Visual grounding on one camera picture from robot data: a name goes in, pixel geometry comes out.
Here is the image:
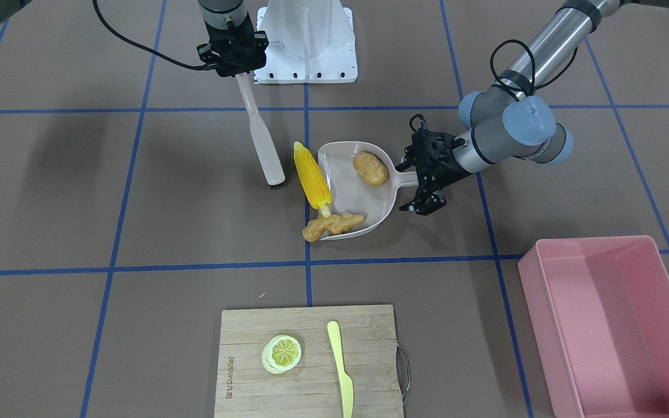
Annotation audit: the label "beige hand brush black bristles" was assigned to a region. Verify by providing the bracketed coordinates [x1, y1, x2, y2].
[235, 73, 286, 190]

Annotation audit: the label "beige plastic dustpan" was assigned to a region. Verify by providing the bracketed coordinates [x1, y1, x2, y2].
[318, 141, 419, 241]

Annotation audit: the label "tan toy ginger root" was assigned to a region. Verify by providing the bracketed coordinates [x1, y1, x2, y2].
[302, 212, 365, 243]

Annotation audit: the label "pink plastic bin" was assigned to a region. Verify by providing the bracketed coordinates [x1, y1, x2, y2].
[517, 235, 669, 417]

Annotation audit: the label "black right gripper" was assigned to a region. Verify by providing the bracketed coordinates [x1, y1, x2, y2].
[196, 23, 269, 77]

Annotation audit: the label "yellow lemon slice toy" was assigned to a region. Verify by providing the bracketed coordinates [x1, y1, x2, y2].
[261, 335, 303, 374]

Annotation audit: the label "wooden cutting board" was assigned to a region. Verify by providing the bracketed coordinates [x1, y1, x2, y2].
[213, 304, 404, 417]

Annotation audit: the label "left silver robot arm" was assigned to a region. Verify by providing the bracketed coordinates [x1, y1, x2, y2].
[396, 1, 625, 216]

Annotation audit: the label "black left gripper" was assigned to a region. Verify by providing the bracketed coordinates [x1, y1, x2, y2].
[396, 114, 473, 216]

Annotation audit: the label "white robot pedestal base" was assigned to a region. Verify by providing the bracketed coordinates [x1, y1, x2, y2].
[254, 1, 358, 85]

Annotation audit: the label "yellow toy corn cob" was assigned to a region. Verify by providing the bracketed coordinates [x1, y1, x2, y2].
[294, 141, 333, 218]

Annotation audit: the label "brown toy potato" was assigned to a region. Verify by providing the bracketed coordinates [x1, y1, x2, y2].
[353, 152, 389, 188]

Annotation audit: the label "yellow plastic knife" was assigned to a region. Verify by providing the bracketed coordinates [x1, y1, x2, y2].
[327, 320, 355, 417]

